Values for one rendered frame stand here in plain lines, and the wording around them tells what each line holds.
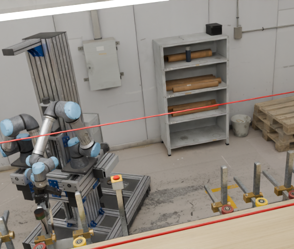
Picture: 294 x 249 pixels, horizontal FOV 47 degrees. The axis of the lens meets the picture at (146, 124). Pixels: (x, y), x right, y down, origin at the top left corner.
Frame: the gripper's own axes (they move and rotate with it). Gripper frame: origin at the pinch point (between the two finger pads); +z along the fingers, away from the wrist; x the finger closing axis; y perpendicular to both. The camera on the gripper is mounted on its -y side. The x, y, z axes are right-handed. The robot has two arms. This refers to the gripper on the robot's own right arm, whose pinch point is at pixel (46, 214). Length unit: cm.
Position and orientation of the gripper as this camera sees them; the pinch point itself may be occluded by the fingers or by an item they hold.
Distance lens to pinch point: 274.5
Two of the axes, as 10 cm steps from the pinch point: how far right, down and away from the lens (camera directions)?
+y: -2.1, -4.0, 8.9
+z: 1.0, 9.0, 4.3
